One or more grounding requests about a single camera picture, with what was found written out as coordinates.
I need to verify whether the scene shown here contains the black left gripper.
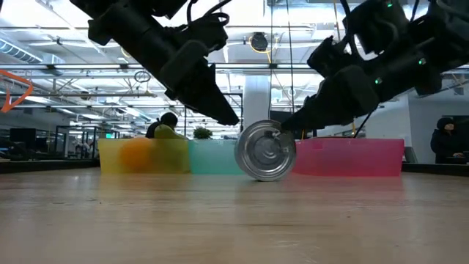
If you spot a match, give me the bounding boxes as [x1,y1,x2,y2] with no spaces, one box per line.
[135,27,241,127]

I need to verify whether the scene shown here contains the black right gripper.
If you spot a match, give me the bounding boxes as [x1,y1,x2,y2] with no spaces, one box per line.
[280,43,444,133]

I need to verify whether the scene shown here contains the green pear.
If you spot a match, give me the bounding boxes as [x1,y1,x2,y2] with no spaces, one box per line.
[152,123,190,173]

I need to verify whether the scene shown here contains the orange fruit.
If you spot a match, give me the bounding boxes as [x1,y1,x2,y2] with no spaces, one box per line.
[119,137,154,173]

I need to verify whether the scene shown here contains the black monitor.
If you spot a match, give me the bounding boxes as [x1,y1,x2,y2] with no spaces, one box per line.
[269,110,296,125]

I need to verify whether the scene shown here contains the small green potted plant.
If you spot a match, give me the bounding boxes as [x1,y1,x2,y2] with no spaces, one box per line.
[193,126,213,140]

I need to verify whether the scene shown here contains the person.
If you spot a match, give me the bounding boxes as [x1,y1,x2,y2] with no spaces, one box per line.
[145,111,180,139]
[430,117,466,165]

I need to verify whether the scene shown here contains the red translucent plastic bin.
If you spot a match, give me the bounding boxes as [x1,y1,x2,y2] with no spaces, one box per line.
[291,137,405,177]

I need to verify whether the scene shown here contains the teal translucent plastic bin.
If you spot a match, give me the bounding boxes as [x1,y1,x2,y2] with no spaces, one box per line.
[188,139,245,175]

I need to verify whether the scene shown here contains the yellow translucent plastic bin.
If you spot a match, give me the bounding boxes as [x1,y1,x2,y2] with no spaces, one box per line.
[97,138,191,175]

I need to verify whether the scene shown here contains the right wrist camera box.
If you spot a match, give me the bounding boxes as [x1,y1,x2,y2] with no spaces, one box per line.
[306,35,355,74]

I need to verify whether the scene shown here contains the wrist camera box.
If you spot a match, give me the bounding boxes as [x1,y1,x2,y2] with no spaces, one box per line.
[306,35,355,74]
[171,12,230,52]

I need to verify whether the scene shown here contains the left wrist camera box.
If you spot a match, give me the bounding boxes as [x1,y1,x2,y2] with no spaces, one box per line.
[171,12,230,52]

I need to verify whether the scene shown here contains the black ceiling cable reel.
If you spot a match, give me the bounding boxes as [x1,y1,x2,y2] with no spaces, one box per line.
[249,32,269,54]

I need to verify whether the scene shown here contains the black aluminium table frame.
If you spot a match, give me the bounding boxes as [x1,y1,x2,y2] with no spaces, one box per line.
[0,158,469,175]

